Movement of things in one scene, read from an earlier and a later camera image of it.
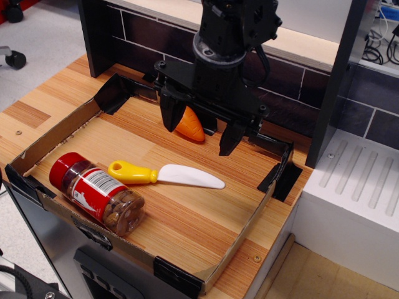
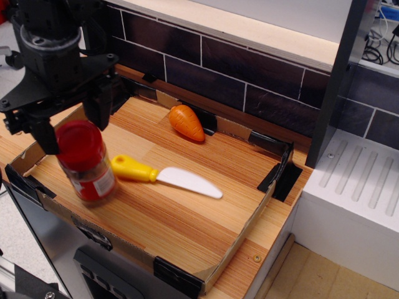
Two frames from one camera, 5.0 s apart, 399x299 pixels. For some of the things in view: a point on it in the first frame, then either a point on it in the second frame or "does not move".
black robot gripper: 214,84 -> 57,76
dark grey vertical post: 361,21 does not move
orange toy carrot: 189,126 does not move
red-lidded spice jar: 109,199 -> 85,159
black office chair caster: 16,60 does not move
